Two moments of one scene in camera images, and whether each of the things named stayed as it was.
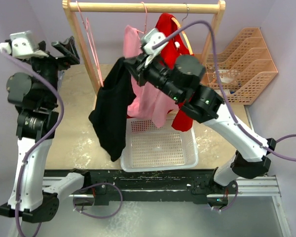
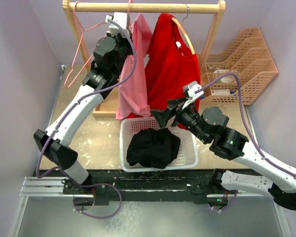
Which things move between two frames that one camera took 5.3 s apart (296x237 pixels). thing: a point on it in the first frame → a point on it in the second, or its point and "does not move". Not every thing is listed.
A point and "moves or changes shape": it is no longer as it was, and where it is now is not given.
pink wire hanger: [144, 33] → [129, 1]
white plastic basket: [147, 147] does not move
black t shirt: [108, 115] → [153, 148]
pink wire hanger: [87, 25] → [87, 62]
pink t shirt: [146, 102] moves or changes shape
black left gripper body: [52, 64] → [124, 46]
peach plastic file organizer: [244, 71] does not move
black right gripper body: [156, 72] → [188, 116]
